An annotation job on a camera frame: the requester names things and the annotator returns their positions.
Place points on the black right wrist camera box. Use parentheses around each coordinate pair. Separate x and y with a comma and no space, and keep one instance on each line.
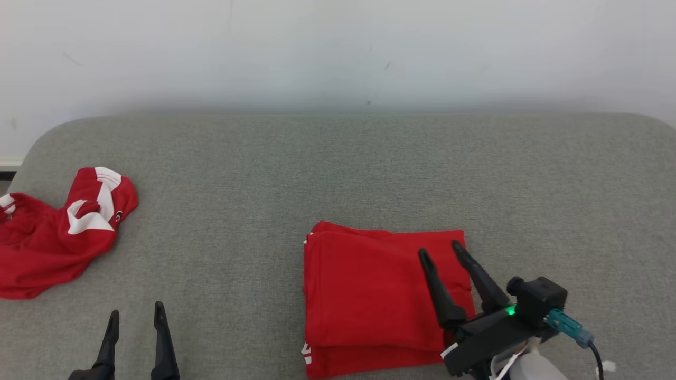
(538,298)

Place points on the red jersey with black lettering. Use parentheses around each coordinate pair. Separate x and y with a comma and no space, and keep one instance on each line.
(364,295)

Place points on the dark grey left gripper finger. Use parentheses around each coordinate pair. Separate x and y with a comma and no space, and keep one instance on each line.
(163,353)
(108,348)

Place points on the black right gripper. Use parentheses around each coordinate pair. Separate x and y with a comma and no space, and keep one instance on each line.
(486,340)

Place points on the red shorts with white stripes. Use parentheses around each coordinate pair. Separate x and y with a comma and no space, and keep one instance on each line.
(42,248)

